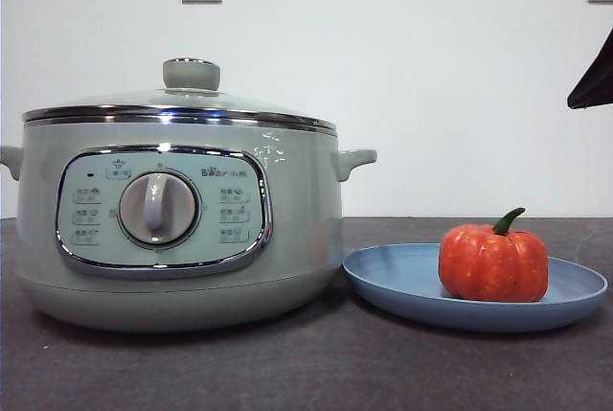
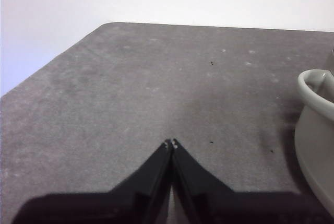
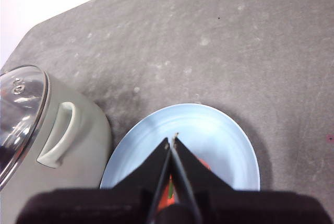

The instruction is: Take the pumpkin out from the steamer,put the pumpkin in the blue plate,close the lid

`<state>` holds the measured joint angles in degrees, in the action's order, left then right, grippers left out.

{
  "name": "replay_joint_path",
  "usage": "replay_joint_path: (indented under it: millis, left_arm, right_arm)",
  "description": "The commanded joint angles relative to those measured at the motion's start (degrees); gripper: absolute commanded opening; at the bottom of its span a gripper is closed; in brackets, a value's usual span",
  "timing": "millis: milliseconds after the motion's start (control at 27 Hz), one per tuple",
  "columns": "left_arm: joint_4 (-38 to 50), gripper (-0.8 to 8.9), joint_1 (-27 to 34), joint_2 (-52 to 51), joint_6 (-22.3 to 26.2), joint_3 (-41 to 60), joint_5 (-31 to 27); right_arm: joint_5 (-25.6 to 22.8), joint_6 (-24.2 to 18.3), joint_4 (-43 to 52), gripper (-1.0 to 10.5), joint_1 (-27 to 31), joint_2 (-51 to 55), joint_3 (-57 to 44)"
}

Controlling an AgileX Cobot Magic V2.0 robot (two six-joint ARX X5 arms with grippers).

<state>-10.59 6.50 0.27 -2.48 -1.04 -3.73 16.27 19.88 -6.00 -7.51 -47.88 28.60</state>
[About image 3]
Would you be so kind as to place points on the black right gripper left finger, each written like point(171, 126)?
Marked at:
point(104, 205)

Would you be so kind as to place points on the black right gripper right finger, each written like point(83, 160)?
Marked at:
point(248, 208)

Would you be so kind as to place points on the orange pumpkin with green stem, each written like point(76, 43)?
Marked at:
point(164, 203)

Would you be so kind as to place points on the glass lid with green knob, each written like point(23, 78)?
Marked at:
point(23, 104)

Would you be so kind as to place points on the pale green electric steamer pot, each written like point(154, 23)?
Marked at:
point(86, 130)

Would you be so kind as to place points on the blue round plate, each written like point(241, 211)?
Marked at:
point(203, 127)

